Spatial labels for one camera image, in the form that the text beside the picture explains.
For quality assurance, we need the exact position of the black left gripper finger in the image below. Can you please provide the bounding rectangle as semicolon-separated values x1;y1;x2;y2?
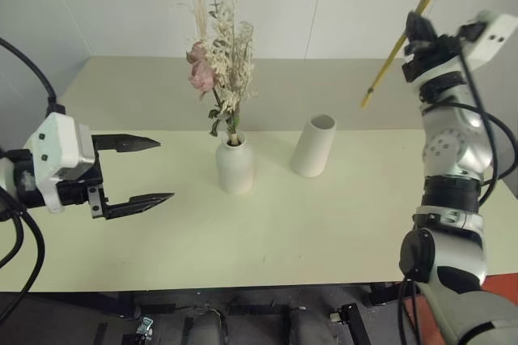
91;133;163;155
104;192;176;221

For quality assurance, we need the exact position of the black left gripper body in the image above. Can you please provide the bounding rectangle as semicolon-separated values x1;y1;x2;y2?
55;153;111;221

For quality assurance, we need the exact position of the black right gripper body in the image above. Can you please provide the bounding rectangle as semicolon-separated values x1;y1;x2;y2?
401;34;463;83

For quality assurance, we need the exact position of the yellow dried flower bouquet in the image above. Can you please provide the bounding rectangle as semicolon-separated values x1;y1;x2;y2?
359;0;461;110

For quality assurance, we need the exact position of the pink and cream flower bouquet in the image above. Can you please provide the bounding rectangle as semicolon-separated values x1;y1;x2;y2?
177;0;260;147

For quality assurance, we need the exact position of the white bottle-shaped vase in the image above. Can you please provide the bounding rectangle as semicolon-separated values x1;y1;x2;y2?
214;132;256;196

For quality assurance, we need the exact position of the silver metal clamp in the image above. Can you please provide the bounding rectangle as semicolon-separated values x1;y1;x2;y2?
136;315;155;339

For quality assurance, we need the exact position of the white cylinder vase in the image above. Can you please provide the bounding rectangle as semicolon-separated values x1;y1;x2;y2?
290;113;338;179

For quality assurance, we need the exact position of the black aluminium profile bar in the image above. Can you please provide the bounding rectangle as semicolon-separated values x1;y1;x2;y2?
329;301;372;345

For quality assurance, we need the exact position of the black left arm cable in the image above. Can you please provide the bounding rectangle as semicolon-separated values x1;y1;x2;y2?
0;36;66;116
0;189;46;322

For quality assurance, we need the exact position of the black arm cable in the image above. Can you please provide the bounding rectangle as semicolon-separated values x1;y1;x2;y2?
0;36;66;116
420;28;517;207
0;189;46;322
397;267;424;345

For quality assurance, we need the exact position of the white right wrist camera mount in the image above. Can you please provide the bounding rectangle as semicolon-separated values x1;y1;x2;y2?
456;10;518;75

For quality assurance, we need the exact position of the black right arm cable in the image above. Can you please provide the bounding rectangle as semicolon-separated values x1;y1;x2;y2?
420;28;517;207
397;267;424;345

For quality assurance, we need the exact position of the black table frame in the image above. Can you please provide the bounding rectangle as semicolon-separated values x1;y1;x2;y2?
38;279;422;322

